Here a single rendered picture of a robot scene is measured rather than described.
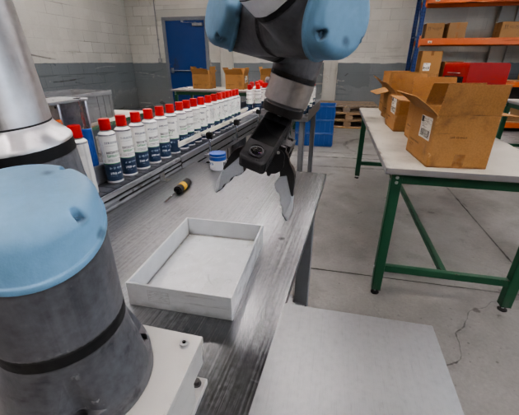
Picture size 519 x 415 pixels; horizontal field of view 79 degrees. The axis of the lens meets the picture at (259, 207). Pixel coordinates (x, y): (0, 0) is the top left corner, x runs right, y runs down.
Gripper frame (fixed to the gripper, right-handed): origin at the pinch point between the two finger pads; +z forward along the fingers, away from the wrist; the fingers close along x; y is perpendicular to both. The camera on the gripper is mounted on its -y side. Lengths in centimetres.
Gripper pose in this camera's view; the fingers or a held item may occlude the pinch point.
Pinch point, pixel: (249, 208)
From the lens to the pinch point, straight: 61.5
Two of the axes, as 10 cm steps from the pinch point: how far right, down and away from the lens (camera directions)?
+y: 2.7, -4.0, 8.8
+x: -9.2, -3.7, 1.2
